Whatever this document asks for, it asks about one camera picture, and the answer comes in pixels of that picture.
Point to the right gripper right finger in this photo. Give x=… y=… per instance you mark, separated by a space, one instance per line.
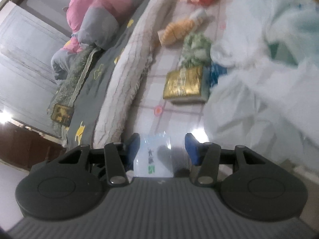
x=205 y=160

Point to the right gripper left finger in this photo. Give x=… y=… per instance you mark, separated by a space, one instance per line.
x=119 y=158

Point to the orange white knitted toy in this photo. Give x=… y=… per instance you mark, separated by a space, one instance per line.
x=176 y=31

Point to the green floral pillow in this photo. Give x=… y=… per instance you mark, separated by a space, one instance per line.
x=72 y=79

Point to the gold book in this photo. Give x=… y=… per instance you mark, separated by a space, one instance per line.
x=187 y=85

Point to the pink and grey quilt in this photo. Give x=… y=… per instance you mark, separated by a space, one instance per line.
x=92 y=22

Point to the white plaid mattress pad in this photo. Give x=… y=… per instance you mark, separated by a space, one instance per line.
x=126 y=77

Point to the clear plastic packet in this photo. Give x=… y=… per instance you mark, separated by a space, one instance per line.
x=154 y=157

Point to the gold box on bed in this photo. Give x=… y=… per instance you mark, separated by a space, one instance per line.
x=62 y=114

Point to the checked low mattress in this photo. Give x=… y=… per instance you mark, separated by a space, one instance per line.
x=216 y=121

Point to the green white knitted cloth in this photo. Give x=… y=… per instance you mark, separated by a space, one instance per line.
x=195 y=51

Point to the white plastic bag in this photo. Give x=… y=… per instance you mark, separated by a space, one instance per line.
x=268 y=99

